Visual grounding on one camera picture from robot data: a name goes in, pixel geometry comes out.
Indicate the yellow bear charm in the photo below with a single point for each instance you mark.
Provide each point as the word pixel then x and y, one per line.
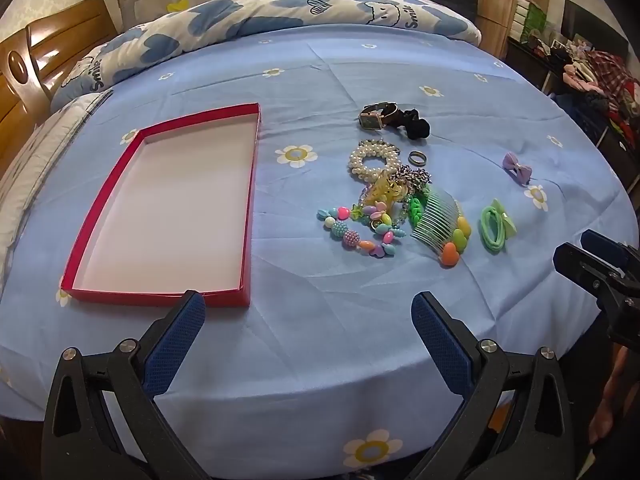
pixel 385 192

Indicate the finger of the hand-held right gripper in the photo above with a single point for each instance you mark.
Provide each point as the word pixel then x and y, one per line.
pixel 605 250
pixel 580 265

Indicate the purple bow hair clip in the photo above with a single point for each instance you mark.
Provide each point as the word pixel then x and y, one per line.
pixel 517 167

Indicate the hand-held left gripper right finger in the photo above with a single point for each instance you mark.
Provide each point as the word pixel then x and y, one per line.
pixel 442 345

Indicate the person's right hand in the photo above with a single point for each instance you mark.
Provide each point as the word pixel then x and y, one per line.
pixel 612 405

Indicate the small yellow toy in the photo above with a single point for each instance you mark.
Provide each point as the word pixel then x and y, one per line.
pixel 177 6

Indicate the green and white boxes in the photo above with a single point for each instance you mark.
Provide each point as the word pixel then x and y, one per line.
pixel 530 17

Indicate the wooden wardrobe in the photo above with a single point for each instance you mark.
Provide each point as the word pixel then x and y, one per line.
pixel 500 35

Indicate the red shallow cardboard box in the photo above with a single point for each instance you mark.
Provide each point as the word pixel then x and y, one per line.
pixel 175 200

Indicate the hair comb with heart decorations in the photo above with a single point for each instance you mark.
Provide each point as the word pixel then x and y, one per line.
pixel 440 220

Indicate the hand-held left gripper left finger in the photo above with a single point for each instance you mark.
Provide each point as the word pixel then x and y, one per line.
pixel 177 340

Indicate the pile of clothes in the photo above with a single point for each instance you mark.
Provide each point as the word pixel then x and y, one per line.
pixel 607 80

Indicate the square-faced wristwatch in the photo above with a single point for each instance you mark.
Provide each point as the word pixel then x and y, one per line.
pixel 370 121

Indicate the wooden headboard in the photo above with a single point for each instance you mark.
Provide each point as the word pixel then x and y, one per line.
pixel 50 45

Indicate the black scrunchie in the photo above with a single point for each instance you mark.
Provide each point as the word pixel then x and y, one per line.
pixel 415 127

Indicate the blue floral bed sheet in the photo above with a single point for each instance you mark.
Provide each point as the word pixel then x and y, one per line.
pixel 350 70

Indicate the black screen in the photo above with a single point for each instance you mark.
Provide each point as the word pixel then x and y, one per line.
pixel 590 20

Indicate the blue and white heart quilt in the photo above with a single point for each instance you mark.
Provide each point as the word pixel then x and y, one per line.
pixel 300 5

